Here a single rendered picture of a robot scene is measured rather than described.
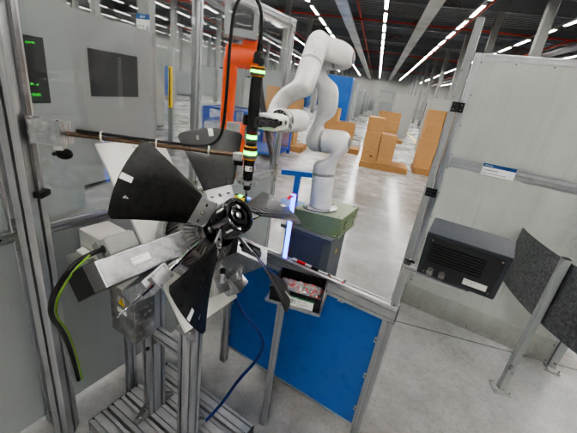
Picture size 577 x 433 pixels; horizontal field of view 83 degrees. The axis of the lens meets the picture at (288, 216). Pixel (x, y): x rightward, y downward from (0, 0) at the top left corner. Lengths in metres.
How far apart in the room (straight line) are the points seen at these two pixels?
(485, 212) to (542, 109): 0.73
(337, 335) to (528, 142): 1.78
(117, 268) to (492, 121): 2.38
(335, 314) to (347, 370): 0.29
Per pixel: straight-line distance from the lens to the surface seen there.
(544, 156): 2.68
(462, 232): 1.26
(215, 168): 1.16
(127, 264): 1.00
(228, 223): 1.01
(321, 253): 1.73
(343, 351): 1.67
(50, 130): 1.25
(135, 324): 1.41
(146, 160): 0.97
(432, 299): 3.02
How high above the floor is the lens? 1.62
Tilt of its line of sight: 22 degrees down
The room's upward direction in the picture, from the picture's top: 8 degrees clockwise
